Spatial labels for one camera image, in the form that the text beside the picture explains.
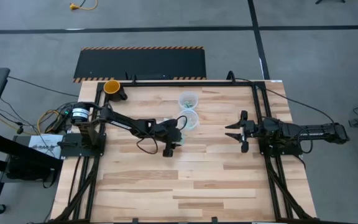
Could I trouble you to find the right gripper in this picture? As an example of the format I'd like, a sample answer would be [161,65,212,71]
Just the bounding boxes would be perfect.
[224,110,262,154]

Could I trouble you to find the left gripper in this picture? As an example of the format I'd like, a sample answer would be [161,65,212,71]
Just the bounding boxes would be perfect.
[152,118,183,158]

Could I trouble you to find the clear plastic cup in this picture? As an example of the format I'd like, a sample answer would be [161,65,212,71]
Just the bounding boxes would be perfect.
[178,91,200,110]
[178,108,200,131]

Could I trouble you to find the black mug with yellow inside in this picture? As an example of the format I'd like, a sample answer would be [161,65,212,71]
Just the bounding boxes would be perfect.
[103,79,129,103]

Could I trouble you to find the black hazard-striped floor mat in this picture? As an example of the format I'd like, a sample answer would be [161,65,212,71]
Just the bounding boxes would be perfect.
[72,45,208,84]

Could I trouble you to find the white printed paper sheet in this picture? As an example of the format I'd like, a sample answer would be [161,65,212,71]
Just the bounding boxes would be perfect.
[28,133,65,159]

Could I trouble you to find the black bag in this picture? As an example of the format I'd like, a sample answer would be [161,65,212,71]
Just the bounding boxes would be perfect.
[1,155,58,189]

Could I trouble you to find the black tripod feet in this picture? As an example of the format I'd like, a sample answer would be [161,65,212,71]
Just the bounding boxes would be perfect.
[314,0,347,5]

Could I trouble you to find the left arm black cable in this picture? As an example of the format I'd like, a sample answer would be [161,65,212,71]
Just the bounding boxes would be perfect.
[135,114,188,156]

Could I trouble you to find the black aluminium table frame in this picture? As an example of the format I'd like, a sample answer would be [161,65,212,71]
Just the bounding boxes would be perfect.
[53,79,319,224]

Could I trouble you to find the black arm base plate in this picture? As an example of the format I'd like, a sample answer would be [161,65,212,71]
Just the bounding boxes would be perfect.
[257,136,304,157]
[59,132,108,159]

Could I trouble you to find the long black power cable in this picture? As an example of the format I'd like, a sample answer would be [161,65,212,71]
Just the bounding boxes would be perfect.
[227,70,336,124]

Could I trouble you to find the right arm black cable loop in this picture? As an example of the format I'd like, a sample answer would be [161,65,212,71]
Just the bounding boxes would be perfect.
[296,126,314,155]

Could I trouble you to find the thin black floor cable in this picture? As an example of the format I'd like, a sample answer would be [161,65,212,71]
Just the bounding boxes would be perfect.
[7,75,80,98]

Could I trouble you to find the yellow extension cable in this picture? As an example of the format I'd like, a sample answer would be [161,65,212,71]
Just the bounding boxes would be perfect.
[69,0,99,12]

